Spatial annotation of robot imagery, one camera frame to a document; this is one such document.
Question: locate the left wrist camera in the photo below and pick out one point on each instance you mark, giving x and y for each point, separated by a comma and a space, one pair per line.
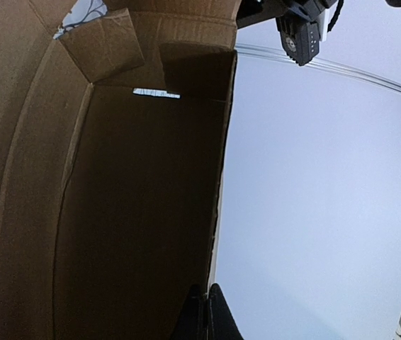
301, 31

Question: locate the brown cardboard box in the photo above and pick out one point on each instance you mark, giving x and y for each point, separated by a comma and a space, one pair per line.
112, 145

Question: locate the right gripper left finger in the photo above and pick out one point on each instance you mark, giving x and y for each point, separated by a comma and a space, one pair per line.
190, 324

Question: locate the floral patterned table mat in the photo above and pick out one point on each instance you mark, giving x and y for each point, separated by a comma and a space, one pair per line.
82, 12

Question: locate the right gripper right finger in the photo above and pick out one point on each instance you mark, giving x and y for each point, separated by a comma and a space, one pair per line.
220, 322

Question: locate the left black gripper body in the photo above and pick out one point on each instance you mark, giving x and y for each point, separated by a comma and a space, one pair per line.
252, 12

